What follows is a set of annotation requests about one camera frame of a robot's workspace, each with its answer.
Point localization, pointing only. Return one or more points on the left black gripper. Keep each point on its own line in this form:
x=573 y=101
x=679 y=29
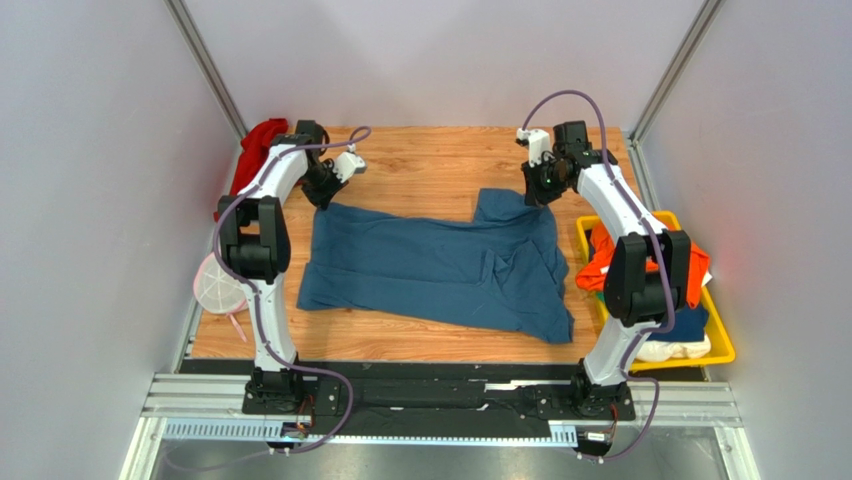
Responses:
x=322 y=201

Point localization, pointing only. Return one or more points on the teal blue t shirt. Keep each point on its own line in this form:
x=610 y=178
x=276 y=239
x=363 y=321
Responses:
x=502 y=270

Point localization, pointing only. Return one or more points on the orange t shirt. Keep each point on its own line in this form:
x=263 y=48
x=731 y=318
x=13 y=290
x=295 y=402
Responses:
x=591 y=277

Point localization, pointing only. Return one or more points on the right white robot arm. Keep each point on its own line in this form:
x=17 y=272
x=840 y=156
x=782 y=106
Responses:
x=647 y=278

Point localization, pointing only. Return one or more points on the aluminium frame rail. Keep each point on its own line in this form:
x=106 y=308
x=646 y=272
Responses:
x=193 y=426

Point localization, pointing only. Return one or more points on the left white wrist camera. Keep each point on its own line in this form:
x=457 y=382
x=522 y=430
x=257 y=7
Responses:
x=348 y=164

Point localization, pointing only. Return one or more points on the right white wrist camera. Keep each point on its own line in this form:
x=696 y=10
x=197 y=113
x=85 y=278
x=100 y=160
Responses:
x=536 y=141

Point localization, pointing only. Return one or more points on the red t shirt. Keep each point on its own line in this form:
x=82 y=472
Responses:
x=255 y=148

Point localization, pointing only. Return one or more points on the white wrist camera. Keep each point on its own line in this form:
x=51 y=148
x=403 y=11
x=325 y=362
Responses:
x=348 y=164
x=536 y=141

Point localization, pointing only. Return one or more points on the navy blue t shirt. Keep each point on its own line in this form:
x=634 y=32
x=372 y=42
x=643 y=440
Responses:
x=689 y=326

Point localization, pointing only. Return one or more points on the yellow plastic bin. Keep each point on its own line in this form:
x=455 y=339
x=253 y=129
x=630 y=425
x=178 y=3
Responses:
x=722 y=351

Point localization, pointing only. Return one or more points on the white mesh laundry bag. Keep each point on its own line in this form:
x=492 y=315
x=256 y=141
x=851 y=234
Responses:
x=219 y=293

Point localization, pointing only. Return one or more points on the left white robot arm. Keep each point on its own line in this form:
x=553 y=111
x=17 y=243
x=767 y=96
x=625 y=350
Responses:
x=254 y=248

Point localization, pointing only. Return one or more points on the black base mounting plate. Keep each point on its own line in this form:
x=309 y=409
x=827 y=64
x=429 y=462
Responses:
x=434 y=400

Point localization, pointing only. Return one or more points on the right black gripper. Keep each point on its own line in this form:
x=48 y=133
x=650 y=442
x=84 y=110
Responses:
x=539 y=189

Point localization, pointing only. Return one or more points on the white t shirt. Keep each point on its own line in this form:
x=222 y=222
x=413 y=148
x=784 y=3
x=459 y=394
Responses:
x=654 y=351

